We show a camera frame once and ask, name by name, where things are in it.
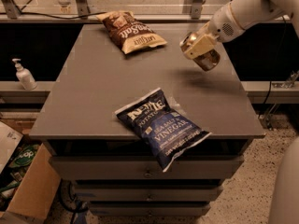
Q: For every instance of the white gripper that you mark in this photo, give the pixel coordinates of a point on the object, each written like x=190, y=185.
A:
x=223, y=28

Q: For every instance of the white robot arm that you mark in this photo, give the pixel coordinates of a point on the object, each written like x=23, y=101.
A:
x=250, y=12

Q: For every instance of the brown sea salt chips bag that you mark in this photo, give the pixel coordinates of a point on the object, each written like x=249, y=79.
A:
x=128, y=33

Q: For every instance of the blue kettle chips bag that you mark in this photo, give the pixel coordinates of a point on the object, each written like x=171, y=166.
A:
x=156, y=123

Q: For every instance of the grey drawer cabinet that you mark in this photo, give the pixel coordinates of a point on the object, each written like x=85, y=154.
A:
x=111, y=168

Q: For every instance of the white pump bottle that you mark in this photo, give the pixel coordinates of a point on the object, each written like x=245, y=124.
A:
x=24, y=75

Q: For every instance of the green snack bag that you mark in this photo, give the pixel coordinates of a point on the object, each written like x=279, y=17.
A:
x=25, y=157

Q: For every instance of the cardboard box with trash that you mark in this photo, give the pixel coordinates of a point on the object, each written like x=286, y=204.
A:
x=26, y=192

